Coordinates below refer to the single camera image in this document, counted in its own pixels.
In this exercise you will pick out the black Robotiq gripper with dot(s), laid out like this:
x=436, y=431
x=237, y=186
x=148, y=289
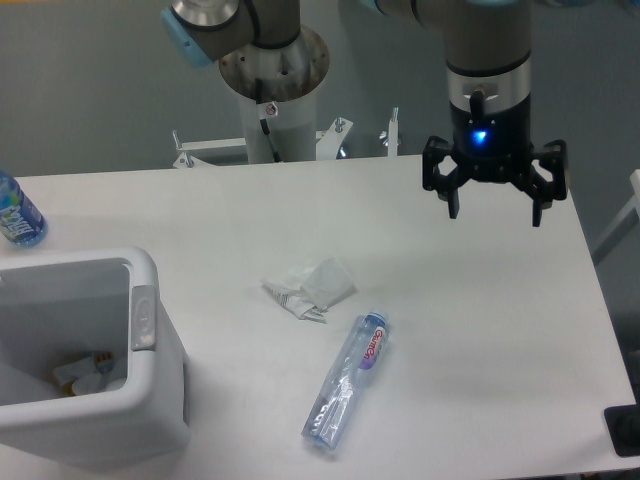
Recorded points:
x=494, y=150

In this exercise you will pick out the white paper wrapper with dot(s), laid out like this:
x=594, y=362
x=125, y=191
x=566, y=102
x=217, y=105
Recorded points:
x=307, y=291

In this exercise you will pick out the clear plastic water bottle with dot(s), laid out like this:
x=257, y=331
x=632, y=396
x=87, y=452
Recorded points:
x=346, y=380

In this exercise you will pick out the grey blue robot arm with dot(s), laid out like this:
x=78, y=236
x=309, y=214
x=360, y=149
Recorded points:
x=487, y=43

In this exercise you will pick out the trash pieces inside can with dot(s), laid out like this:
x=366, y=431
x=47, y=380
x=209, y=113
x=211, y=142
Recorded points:
x=97, y=372

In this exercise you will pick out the white plastic trash can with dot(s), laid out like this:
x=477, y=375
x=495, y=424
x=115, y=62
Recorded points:
x=57, y=308

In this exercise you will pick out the black clamp at table edge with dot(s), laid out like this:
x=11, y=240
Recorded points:
x=623, y=426

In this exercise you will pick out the blue labelled water bottle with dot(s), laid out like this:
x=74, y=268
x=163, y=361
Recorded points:
x=22, y=223

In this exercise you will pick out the white frame at right edge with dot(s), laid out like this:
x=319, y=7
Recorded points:
x=620, y=226

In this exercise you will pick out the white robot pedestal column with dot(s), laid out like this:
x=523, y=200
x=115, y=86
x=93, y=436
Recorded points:
x=277, y=93

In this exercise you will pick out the white pedestal base frame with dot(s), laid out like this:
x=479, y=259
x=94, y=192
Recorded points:
x=328, y=145

